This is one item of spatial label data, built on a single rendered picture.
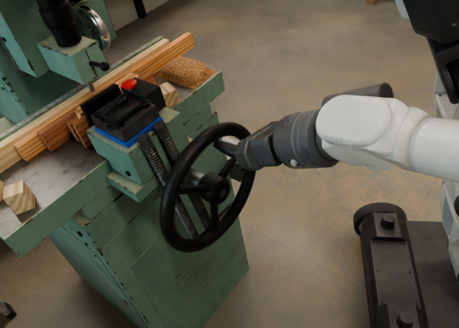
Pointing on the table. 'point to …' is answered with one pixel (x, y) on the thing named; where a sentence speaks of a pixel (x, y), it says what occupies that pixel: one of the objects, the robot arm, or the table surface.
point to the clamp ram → (99, 100)
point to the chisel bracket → (72, 59)
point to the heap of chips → (186, 72)
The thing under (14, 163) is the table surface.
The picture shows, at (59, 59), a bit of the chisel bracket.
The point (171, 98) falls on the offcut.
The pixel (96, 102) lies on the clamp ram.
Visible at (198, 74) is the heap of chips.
